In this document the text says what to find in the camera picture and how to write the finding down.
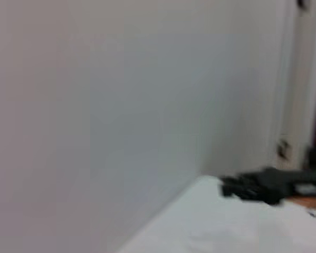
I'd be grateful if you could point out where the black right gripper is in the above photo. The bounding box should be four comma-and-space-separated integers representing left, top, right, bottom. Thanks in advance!
219, 167, 316, 206

